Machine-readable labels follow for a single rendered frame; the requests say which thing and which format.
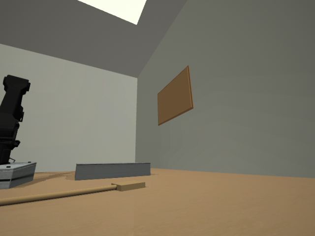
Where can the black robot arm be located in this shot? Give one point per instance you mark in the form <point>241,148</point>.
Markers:
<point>11,112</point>

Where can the grey roasting tin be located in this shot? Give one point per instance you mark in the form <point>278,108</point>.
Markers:
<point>111,170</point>

